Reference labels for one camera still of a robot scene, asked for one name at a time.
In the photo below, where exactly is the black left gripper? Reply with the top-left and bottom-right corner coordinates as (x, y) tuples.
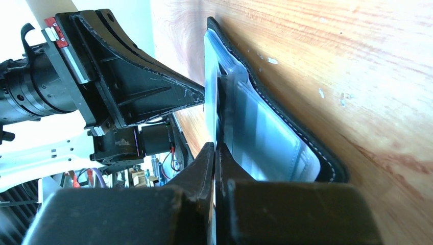
(20, 9), (204, 166)

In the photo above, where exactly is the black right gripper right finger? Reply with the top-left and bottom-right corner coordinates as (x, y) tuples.
(215, 144), (383, 244)

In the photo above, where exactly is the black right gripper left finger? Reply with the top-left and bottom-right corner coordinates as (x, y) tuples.
(23, 142), (215, 244)

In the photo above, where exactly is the black card holder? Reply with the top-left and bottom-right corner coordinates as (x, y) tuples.
(204, 17), (350, 183)

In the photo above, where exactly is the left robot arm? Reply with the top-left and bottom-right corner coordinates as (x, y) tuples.
(1, 9), (204, 191)

